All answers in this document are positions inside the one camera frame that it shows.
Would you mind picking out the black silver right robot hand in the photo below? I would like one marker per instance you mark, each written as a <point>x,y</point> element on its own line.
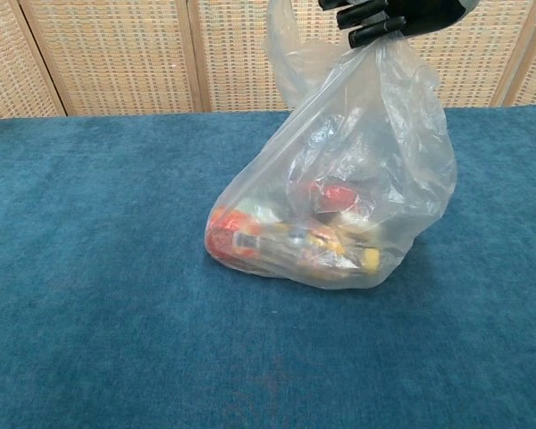
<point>411,15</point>

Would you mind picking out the clear plastic bag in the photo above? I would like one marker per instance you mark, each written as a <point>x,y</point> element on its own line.
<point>384,134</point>

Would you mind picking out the red drink can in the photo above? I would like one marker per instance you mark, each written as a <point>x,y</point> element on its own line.
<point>337,196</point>

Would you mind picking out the yellow snack packet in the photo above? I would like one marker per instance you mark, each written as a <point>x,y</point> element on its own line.
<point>326,246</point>

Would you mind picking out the red snack packet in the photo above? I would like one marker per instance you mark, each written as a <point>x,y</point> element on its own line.
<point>225,232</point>

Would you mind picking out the woven bamboo folding screen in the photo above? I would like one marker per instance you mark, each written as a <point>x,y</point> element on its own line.
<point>116,53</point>

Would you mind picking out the blue carpet table mat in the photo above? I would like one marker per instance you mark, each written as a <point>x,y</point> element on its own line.
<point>116,268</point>

